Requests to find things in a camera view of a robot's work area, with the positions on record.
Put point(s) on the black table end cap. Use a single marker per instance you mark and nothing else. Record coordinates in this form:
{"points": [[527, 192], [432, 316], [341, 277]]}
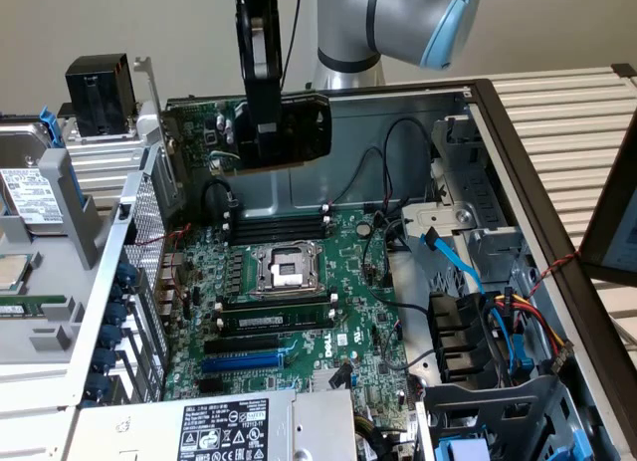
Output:
{"points": [[624, 70]]}

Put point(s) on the black fan shroud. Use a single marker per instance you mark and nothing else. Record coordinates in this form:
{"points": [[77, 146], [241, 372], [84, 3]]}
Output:
{"points": [[458, 336]]}

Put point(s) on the silver CPU chip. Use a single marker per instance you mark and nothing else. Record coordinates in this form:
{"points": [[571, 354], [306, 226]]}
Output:
{"points": [[15, 274]]}

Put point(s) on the metal rear port block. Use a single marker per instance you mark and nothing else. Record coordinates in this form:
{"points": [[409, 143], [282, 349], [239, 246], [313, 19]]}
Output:
{"points": [[169, 287]]}

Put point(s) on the blue slot retention clip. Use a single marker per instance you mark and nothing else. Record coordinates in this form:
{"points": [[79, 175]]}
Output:
{"points": [[127, 274], [116, 314], [95, 385], [109, 336], [103, 360]]}

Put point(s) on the silver coin cell battery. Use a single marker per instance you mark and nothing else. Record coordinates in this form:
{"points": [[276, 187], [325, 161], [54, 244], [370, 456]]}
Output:
{"points": [[363, 229]]}

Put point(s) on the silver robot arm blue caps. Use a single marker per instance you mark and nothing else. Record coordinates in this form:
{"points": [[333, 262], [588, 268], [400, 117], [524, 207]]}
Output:
{"points": [[358, 23]]}

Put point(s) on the open grey PC case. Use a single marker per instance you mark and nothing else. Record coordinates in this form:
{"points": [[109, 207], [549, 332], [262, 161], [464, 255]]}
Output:
{"points": [[378, 107]]}

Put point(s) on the dark grey plastic disk bay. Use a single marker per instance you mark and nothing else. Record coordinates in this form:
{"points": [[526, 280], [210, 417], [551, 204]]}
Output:
{"points": [[497, 406]]}

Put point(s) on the metal CPU socket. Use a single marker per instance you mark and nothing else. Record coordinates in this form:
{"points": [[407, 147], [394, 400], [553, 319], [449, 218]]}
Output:
{"points": [[288, 269]]}

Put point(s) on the long black expansion slot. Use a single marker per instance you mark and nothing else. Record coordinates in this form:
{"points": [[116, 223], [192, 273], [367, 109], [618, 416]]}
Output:
{"points": [[239, 345]]}

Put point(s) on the dark framed monitor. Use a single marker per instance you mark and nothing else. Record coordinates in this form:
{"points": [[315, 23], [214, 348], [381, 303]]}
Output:
{"points": [[607, 207]]}

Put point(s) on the green graphics card black shroud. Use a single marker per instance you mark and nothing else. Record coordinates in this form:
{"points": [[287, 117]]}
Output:
{"points": [[303, 127]]}

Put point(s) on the silver metal bracket with screw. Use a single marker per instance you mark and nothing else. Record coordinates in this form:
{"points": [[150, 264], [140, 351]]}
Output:
{"points": [[438, 214]]}

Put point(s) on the silver power supply unit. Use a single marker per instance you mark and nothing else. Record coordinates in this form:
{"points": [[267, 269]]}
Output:
{"points": [[224, 426]]}

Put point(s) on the green RAM stick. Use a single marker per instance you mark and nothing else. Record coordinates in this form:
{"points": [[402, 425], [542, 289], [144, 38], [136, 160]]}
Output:
{"points": [[30, 305]]}

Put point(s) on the silver chipset heatsink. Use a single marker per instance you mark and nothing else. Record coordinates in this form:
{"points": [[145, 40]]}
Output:
{"points": [[323, 379]]}

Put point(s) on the blue drive bracket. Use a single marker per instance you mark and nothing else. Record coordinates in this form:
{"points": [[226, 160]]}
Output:
{"points": [[50, 127]]}

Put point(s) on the empty black RAM slot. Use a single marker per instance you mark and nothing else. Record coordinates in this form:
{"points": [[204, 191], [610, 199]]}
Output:
{"points": [[278, 221], [278, 302], [278, 233]]}

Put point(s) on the grey parts rack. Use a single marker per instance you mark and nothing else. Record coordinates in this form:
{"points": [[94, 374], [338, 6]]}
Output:
{"points": [[50, 341]]}

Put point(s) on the blue drive carrier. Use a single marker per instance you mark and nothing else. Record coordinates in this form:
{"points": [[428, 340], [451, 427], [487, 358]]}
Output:
{"points": [[463, 451]]}

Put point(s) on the green Dell motherboard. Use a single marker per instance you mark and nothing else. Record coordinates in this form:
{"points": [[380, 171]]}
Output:
{"points": [[358, 282]]}

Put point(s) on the short black expansion slot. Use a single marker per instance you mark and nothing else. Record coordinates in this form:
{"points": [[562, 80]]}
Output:
{"points": [[211, 386]]}

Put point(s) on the black CPU cooler block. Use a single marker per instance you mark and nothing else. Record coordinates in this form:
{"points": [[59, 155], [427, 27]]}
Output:
{"points": [[99, 92]]}

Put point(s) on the silver hard disk drive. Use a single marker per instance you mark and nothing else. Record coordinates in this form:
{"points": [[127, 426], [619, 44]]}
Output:
{"points": [[30, 192]]}

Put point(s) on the grey metal drive cage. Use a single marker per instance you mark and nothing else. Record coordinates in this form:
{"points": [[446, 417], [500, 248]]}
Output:
{"points": [[483, 192]]}

